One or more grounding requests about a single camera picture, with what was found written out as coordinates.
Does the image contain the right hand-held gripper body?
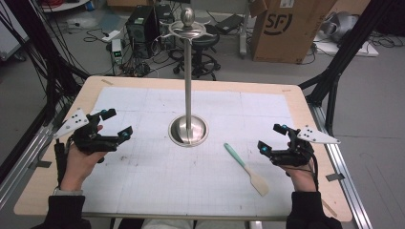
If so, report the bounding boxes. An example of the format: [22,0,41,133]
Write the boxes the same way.
[270,124,341,168]

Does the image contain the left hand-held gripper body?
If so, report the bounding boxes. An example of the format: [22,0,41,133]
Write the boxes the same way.
[52,108,121,156]

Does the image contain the teal handled beige spatula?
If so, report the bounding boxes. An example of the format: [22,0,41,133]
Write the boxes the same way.
[223,142,270,198]

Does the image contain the steel utensil rack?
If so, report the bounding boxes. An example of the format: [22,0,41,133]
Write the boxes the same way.
[152,7,221,148]

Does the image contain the person's right hand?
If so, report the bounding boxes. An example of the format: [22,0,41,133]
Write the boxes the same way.
[284,161,318,193]

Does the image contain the person's left hand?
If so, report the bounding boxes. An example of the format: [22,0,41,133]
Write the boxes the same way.
[60,138,108,192]

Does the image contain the grey tape strip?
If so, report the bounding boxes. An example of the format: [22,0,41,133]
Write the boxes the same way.
[29,159,53,170]
[325,173,346,182]

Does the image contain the white wrist cuff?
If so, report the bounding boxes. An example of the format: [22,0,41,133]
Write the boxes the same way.
[52,186,84,197]

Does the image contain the white device with green light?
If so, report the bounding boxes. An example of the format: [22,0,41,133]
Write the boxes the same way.
[111,38,124,65]

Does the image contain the white gridded table mat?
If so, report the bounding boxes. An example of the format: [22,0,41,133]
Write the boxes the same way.
[81,86,296,218]

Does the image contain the white power strip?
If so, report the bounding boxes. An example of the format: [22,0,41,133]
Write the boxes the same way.
[101,30,121,43]

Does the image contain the black computer tower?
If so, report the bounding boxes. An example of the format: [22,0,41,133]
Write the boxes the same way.
[125,4,176,60]

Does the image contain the brown cardboard box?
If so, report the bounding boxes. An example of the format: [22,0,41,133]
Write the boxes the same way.
[249,0,339,65]

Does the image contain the white stand pole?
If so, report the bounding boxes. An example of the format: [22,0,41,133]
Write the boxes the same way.
[238,0,251,60]

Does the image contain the white flat board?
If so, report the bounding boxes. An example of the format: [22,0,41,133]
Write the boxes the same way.
[312,32,380,58]

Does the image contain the black round stool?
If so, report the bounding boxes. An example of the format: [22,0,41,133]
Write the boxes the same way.
[172,24,223,81]

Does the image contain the black flat power adapter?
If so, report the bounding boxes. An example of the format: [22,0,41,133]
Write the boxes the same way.
[215,13,245,35]

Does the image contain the white round table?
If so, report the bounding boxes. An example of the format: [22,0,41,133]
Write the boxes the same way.
[40,0,91,13]

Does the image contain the grey rounded appliance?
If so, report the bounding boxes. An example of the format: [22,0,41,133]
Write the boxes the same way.
[319,10,360,43]

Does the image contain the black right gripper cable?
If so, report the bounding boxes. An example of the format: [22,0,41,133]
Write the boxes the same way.
[306,152,320,192]

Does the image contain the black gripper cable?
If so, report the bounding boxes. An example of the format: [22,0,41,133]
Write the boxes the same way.
[53,139,70,189]
[306,152,320,192]

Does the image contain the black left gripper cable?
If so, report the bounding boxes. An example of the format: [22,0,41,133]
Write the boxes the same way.
[53,139,70,189]

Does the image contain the aluminium rail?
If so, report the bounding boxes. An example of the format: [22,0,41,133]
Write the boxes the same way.
[307,103,374,229]
[0,104,66,209]

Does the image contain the black metal frame strut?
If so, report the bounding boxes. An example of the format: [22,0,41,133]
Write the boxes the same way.
[5,0,91,128]
[298,0,396,138]

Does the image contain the bundle of black cables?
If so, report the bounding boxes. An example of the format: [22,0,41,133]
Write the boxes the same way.
[30,0,92,96]

